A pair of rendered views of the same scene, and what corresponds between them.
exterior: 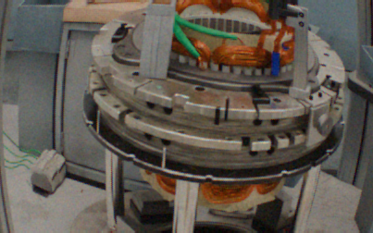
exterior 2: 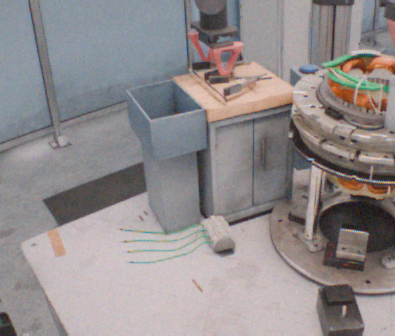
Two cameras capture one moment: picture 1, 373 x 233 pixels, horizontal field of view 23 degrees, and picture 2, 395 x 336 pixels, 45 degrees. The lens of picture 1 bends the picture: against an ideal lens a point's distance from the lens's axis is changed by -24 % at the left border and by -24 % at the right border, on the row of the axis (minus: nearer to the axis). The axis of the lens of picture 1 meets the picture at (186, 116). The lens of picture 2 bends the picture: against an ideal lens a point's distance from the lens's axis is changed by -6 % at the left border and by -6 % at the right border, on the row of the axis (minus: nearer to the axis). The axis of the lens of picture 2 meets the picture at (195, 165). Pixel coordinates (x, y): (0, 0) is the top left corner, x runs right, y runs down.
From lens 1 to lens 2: 101 cm
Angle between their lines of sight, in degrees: 30
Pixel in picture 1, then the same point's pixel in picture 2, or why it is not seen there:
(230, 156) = not seen: outside the picture
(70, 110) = (223, 182)
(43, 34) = (187, 139)
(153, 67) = not seen: outside the picture
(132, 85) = not seen: outside the picture
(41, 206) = (242, 264)
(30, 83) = (173, 181)
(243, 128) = not seen: outside the picture
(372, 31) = (332, 47)
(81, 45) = (226, 136)
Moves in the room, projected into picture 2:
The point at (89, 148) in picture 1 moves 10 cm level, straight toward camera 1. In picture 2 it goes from (238, 199) to (273, 219)
